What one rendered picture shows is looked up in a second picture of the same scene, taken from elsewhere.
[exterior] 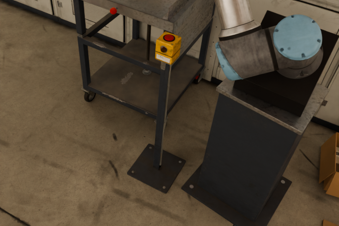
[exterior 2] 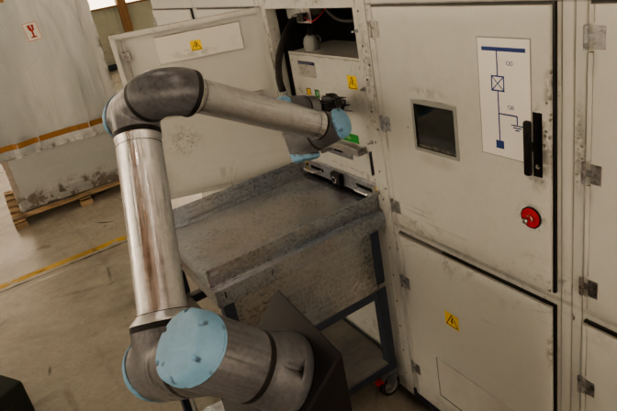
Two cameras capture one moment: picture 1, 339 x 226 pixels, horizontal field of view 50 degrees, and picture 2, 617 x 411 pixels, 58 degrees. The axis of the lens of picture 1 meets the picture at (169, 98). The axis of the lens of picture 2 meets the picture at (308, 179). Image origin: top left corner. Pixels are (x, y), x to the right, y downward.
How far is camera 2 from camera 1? 127 cm
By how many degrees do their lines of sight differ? 38
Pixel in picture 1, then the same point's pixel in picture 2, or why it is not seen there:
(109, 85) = not seen: hidden behind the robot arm
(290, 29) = (175, 330)
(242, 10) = (148, 293)
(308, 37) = (185, 350)
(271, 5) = (444, 273)
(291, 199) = not seen: outside the picture
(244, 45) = (138, 347)
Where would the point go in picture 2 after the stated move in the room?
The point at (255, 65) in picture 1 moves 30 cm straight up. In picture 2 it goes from (149, 383) to (103, 260)
